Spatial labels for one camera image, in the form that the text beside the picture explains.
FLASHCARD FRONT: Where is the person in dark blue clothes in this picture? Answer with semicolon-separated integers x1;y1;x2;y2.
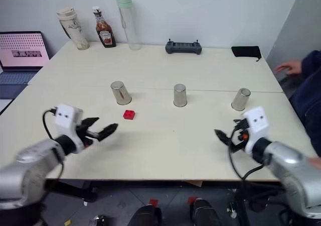
288;49;321;159

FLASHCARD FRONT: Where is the open laptop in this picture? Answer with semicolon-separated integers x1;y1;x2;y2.
0;31;51;86

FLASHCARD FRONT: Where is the black cloth pouch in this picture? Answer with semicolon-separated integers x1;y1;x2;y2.
231;46;262;62

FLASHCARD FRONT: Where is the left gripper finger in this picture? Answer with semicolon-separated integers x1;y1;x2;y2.
96;122;119;143
81;117;100;130

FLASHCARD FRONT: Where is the clear bottle with green lid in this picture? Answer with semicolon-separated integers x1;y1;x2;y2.
115;0;141;51

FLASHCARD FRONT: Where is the ketchup bottle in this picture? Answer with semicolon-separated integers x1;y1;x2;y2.
91;6;117;48

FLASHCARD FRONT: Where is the steel cup with red reflection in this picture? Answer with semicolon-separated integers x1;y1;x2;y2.
110;80;132;105

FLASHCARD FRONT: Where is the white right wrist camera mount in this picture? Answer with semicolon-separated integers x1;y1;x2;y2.
241;106;270;154

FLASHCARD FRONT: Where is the brown cardboard scrap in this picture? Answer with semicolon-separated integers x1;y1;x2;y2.
185;180;204;188

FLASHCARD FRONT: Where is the black table frame leg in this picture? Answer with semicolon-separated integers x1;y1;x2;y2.
46;179;99;203
235;180;285;226

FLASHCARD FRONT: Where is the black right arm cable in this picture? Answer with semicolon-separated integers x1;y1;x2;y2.
227;128;265;184

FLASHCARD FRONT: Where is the person's right hand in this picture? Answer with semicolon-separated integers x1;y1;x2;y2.
274;59;303;76

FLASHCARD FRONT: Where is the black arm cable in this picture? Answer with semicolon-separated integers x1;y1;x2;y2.
42;106;65;180
227;128;265;184

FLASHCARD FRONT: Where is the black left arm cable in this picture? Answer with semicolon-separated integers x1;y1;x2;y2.
42;106;65;180

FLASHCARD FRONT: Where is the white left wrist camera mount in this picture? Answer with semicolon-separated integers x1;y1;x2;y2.
54;104;85;153

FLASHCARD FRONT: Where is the dark rounded shape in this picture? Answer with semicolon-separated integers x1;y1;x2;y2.
130;204;163;226
190;198;224;226

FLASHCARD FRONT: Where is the beige travel tumbler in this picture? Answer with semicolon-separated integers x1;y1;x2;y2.
56;7;90;51

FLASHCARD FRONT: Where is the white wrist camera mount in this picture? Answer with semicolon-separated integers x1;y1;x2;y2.
241;106;270;154
54;104;85;153

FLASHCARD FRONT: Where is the grey remote controller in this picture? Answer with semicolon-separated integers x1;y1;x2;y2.
165;38;203;55

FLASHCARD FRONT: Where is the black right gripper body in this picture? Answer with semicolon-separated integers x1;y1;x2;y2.
229;120;250;154

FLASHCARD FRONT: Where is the upside-down steel cup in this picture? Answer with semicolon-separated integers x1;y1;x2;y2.
231;87;252;111
173;83;188;107

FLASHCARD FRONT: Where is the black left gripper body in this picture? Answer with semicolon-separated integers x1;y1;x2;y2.
75;124;101;149

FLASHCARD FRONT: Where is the red toy brick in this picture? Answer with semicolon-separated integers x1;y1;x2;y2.
122;109;137;121

